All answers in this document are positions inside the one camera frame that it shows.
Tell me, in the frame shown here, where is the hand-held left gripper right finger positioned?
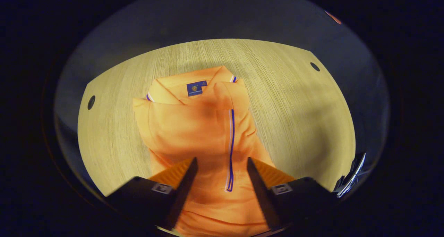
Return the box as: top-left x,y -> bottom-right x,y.
247,157 -> 339,229

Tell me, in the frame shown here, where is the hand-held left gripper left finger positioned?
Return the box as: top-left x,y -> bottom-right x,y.
106,157 -> 198,230

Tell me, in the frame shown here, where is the orange polo T-shirt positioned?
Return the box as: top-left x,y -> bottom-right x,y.
133,66 -> 278,237

